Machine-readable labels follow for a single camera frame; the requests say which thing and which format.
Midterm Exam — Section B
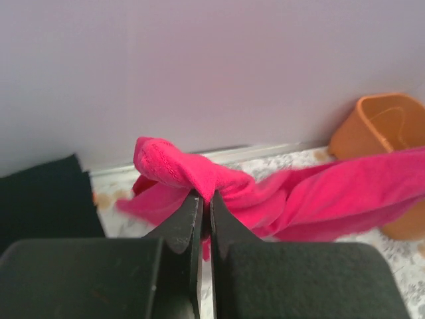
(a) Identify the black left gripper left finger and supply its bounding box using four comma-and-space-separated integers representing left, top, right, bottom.
1, 193, 203, 318

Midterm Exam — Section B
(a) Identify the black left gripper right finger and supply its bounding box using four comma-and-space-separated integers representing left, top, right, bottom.
210, 193, 409, 319

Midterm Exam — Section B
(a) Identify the pink t shirt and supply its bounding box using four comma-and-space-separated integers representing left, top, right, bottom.
115, 135, 425, 263

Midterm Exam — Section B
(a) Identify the folded black t shirt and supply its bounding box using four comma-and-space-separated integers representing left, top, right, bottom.
1, 155, 105, 251

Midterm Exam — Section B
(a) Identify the floral patterned table mat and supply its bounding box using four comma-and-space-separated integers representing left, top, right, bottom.
90, 148, 424, 318

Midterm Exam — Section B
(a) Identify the orange plastic basket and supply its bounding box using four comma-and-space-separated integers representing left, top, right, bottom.
329, 94, 424, 241

